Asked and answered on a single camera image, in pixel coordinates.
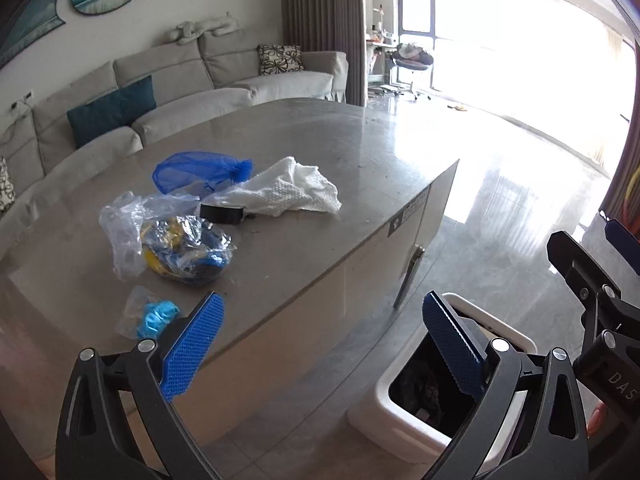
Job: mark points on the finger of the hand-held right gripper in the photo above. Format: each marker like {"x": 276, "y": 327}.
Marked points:
{"x": 575, "y": 260}
{"x": 622, "y": 242}

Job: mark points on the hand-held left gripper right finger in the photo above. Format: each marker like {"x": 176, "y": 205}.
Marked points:
{"x": 452, "y": 345}

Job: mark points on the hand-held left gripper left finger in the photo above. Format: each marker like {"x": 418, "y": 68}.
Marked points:
{"x": 192, "y": 345}

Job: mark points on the small bag with blue glove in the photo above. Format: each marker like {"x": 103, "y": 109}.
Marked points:
{"x": 157, "y": 312}

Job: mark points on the blue yellow snack packet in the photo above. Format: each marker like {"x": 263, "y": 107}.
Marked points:
{"x": 185, "y": 250}

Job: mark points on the white trash bin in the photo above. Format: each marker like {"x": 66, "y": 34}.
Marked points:
{"x": 380, "y": 410}

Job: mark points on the black tape roll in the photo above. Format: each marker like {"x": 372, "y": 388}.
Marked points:
{"x": 220, "y": 212}

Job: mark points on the clear plastic bag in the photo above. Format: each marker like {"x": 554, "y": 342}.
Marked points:
{"x": 120, "y": 230}

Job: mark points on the blue mesh bag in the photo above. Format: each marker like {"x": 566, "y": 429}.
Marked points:
{"x": 185, "y": 167}

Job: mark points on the white cloth towel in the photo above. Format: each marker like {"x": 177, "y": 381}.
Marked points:
{"x": 285, "y": 190}

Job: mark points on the dark brown curtain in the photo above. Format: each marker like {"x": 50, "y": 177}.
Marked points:
{"x": 622, "y": 185}

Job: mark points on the beige cabinet table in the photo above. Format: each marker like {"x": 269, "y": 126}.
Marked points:
{"x": 325, "y": 300}

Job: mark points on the pair of slippers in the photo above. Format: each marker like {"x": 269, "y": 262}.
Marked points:
{"x": 457, "y": 107}

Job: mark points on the black white floral cushion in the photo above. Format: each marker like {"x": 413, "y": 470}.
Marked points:
{"x": 5, "y": 185}
{"x": 280, "y": 59}

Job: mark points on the swivel chair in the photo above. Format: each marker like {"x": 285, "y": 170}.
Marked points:
{"x": 412, "y": 72}

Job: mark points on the teal cushion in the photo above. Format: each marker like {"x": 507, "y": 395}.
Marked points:
{"x": 110, "y": 110}

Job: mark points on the pile of clothes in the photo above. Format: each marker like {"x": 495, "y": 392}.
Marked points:
{"x": 414, "y": 52}

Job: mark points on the light grey sofa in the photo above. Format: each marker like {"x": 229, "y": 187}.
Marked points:
{"x": 175, "y": 70}

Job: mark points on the white desk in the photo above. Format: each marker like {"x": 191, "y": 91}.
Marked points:
{"x": 377, "y": 60}

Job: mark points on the large glass window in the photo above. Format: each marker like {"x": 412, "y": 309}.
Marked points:
{"x": 417, "y": 5}

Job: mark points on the white cloth on sofa back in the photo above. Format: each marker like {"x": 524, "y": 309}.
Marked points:
{"x": 200, "y": 27}

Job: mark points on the grey brown curtain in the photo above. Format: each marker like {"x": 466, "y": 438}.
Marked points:
{"x": 320, "y": 10}

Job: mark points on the wall socket with plug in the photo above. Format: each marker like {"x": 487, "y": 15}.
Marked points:
{"x": 22, "y": 100}

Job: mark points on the curved teal wall picture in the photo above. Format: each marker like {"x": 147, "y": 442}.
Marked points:
{"x": 30, "y": 25}

